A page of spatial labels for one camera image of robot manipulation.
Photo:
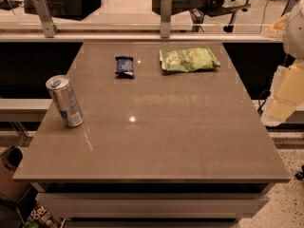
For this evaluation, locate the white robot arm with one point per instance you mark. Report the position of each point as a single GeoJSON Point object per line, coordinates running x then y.
{"type": "Point", "coordinates": [292, 27]}

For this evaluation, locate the middle metal rail bracket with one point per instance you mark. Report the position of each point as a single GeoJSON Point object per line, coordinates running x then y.
{"type": "Point", "coordinates": [166, 8]}

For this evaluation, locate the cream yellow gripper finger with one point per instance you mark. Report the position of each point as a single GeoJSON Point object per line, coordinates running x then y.
{"type": "Point", "coordinates": [286, 94]}

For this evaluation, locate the snack bag under table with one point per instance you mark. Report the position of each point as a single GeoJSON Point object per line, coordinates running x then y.
{"type": "Point", "coordinates": [40, 217]}

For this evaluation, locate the dark blue snack packet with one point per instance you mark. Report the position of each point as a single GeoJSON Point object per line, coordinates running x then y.
{"type": "Point", "coordinates": [125, 66]}

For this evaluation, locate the silver blue redbull can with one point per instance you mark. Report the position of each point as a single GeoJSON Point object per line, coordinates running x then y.
{"type": "Point", "coordinates": [63, 95]}

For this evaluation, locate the green jalapeno chip bag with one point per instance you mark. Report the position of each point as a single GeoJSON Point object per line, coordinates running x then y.
{"type": "Point", "coordinates": [188, 60]}

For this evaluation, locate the white table drawer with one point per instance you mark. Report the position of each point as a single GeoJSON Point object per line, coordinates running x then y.
{"type": "Point", "coordinates": [152, 206]}

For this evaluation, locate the left metal rail bracket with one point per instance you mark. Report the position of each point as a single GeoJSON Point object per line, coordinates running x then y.
{"type": "Point", "coordinates": [49, 28]}

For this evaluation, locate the brown bin with hole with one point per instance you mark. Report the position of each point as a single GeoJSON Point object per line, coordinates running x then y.
{"type": "Point", "coordinates": [11, 191]}

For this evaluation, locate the metal rail bracket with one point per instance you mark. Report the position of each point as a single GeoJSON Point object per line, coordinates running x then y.
{"type": "Point", "coordinates": [166, 8]}
{"type": "Point", "coordinates": [49, 28]}

